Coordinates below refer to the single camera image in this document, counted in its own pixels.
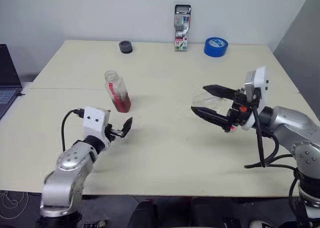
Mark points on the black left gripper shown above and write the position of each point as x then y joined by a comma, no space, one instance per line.
116,132

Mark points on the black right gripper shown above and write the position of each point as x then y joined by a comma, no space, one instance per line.
237,112

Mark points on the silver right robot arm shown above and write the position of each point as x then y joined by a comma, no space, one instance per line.
297,130

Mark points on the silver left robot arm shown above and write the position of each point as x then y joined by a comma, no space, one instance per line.
67,173

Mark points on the bottle with red liquid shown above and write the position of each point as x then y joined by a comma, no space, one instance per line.
120,97

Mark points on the blue tape roll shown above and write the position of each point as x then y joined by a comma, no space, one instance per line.
215,48

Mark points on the black round puck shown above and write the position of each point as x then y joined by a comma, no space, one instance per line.
125,47

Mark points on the marker pen pack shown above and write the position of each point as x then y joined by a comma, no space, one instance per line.
182,28

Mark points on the dark rounded shape, red spot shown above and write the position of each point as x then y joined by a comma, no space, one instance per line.
142,215

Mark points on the black laptop plug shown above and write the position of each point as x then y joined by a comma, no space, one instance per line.
22,94

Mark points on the dark laptop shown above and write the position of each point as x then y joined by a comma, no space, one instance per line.
7,85

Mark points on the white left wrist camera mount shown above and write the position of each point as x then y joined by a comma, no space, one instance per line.
93,122

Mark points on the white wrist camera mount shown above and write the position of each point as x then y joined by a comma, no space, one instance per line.
261,87
93,122

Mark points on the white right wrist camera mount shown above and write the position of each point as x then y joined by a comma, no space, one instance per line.
261,87

